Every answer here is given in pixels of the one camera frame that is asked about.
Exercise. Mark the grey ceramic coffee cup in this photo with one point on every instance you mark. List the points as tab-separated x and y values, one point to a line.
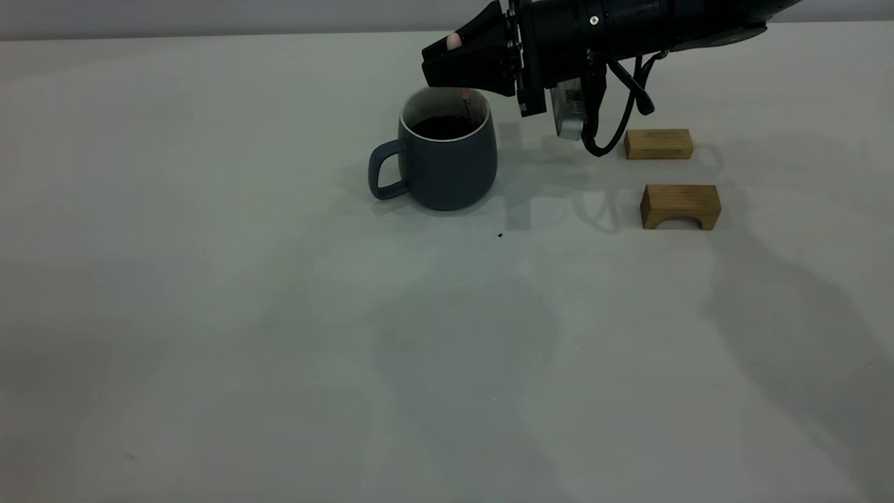
447	171

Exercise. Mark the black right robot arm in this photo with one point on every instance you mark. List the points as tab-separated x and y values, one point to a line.
698	21

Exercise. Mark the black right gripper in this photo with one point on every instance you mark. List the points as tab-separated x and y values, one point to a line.
559	35

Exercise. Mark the arched wooden block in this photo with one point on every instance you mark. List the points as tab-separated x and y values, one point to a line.
681	199

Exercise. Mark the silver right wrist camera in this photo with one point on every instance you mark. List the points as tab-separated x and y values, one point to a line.
569	112

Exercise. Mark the flat wooden block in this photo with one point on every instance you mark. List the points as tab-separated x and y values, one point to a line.
656	144

